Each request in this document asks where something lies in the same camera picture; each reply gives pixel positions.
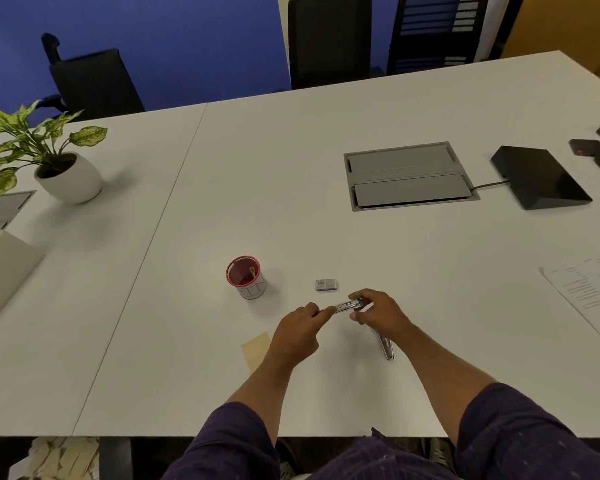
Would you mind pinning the person's right hand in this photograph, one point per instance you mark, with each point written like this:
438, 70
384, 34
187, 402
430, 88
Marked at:
386, 314

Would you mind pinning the person's left hand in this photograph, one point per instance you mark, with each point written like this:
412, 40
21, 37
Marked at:
294, 339

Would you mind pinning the person's right thumb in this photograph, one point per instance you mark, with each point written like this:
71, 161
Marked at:
362, 317

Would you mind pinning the person's left fingers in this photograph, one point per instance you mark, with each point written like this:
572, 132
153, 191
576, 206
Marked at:
321, 314

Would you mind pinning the small silver stapler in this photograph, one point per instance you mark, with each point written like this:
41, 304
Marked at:
348, 306

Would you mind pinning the person's left forearm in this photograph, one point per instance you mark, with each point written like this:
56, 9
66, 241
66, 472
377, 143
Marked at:
260, 384

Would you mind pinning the person's right forearm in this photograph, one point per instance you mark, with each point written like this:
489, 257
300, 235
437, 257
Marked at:
440, 374

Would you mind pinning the small staples box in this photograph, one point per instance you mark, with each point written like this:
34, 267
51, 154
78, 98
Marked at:
326, 284

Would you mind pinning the silver metal pen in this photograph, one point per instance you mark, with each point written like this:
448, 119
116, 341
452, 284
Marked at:
387, 347

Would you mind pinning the beige sticky note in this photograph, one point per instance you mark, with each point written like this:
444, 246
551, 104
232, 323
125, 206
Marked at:
255, 349

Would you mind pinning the red rimmed paper cup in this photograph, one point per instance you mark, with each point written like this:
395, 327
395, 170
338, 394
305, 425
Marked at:
246, 278

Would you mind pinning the person's purple patterned garment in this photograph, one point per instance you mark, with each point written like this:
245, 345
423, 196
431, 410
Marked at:
380, 444

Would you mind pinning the black wedge-shaped device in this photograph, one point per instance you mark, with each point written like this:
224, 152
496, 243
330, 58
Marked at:
539, 177

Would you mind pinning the printed white paper sheet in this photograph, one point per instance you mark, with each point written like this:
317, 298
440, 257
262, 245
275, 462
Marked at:
587, 294

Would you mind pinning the black mesh office chair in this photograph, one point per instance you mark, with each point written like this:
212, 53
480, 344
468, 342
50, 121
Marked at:
329, 39

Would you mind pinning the small black flat device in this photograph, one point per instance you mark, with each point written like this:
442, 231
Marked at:
583, 146

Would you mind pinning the white round plant pot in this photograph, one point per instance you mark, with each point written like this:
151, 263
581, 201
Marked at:
70, 178

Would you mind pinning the pile of beige paper slips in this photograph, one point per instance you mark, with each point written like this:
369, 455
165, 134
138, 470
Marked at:
55, 457

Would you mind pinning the black office chair with armrest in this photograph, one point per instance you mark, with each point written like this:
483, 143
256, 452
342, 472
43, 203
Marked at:
92, 82

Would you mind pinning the green leafy plant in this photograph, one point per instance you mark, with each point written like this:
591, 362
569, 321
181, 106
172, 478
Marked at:
27, 139

